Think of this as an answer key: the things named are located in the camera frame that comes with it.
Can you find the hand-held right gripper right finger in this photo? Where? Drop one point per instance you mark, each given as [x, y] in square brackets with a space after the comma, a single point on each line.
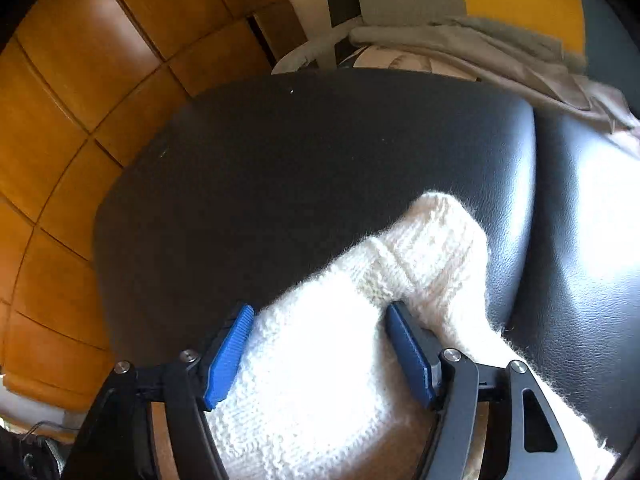
[410, 355]

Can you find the beige cloth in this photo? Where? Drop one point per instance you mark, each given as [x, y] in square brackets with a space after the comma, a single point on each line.
[500, 55]

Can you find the white laundry basket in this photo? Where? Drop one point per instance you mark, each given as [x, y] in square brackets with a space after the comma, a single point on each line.
[310, 47]

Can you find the white knit sweater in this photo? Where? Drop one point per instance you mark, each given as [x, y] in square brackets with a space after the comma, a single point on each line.
[325, 360]

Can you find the black leather chair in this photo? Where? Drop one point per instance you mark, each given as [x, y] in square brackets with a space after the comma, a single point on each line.
[300, 185]

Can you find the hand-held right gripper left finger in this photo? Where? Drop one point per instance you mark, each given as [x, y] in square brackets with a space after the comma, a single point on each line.
[230, 355]

